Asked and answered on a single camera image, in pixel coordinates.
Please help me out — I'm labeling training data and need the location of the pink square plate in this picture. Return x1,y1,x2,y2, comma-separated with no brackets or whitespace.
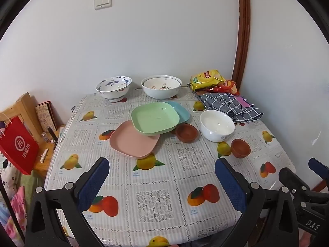
110,120,161,159

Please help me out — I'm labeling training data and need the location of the brown wooden door frame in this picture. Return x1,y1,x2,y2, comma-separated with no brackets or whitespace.
233,0,251,86

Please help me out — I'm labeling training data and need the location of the thin black rod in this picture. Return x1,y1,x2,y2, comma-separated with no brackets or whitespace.
0,175,26,245

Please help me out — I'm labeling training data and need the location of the spotted white cloth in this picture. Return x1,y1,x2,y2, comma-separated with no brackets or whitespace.
0,158,22,198

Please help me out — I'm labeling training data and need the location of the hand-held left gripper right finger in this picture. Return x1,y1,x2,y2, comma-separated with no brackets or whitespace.
214,157,300,247

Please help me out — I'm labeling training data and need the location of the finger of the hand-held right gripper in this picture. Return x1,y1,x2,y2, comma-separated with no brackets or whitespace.
308,157,329,186
279,168,313,211

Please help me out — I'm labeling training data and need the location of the green square plate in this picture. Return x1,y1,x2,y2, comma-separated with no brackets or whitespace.
131,102,180,136

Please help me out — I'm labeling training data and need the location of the patterned flat box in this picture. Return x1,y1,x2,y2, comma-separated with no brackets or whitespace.
35,100,58,132

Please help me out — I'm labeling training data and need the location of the blue square plate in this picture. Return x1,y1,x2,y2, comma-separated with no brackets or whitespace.
164,101,191,125

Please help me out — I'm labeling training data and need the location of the white light switch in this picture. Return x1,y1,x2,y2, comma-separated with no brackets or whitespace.
94,0,112,10

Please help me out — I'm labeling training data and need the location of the wooden chair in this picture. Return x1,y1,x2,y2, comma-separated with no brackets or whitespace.
2,93,43,144

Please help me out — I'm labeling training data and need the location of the red paper bag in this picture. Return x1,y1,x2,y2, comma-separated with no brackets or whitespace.
0,113,39,175

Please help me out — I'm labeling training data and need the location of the small brown bowl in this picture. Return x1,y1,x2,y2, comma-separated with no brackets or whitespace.
231,139,251,158
175,123,199,143

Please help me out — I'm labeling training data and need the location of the red snack bag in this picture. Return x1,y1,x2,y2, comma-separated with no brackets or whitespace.
211,80,241,95

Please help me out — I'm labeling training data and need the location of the white bowl grey scroll print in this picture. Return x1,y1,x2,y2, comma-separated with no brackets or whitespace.
200,110,235,142

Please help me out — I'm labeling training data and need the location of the blue patterned white bowl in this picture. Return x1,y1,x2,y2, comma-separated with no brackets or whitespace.
96,76,132,103

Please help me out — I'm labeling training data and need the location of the yellow snack bag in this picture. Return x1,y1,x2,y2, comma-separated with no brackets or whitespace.
190,69,226,91

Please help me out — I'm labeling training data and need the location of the large white bowl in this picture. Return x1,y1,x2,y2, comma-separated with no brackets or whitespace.
141,75,182,100

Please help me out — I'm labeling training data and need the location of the pink floral cloth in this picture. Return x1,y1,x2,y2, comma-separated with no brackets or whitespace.
0,185,27,247

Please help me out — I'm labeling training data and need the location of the fruit print tablecloth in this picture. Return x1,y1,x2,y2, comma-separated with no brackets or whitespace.
44,90,296,247

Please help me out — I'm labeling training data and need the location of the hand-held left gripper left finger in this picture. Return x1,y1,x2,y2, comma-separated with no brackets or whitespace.
25,157,111,247

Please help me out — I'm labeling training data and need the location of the brown wooden baseboard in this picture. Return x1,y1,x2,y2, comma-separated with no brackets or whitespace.
310,179,329,193

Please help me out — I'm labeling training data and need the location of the small wooden side table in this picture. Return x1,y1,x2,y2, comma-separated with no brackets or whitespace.
32,125,66,173

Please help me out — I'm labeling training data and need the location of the grey checked cloth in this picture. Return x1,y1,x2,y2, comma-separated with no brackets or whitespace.
197,92,265,124

